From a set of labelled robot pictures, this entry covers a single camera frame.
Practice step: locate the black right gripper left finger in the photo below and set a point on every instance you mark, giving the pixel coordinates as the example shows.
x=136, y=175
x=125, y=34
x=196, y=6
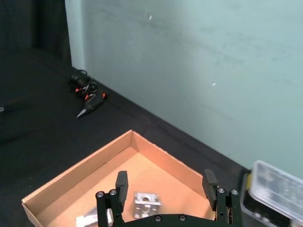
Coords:
x=120, y=186

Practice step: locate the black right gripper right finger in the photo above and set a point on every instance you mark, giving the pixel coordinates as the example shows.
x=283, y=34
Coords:
x=210, y=186

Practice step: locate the shallow brown cardboard tray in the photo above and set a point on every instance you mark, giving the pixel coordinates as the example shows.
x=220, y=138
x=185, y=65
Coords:
x=113, y=175

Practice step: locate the flat silver metal piece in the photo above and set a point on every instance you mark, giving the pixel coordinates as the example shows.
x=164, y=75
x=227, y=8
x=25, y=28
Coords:
x=91, y=217

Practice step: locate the clear plastic case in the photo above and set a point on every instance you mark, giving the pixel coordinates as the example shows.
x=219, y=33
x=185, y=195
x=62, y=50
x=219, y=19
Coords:
x=275, y=191

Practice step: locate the black table cloth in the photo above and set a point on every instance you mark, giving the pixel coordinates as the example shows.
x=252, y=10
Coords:
x=59, y=132

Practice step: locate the black curtain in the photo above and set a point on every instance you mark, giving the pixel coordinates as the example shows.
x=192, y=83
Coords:
x=33, y=26

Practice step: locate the silver metal corner bracket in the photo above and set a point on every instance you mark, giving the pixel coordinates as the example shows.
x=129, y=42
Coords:
x=147, y=204

